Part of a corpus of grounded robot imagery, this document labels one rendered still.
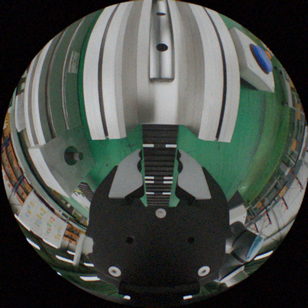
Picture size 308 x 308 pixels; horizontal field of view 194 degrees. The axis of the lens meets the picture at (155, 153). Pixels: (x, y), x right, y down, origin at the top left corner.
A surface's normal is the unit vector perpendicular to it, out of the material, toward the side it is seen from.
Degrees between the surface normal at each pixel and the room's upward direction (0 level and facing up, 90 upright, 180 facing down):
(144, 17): 0
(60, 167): 90
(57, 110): 90
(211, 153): 0
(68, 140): 90
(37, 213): 90
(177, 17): 0
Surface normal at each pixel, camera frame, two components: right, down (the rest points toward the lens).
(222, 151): -0.04, 0.51
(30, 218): 0.99, -0.08
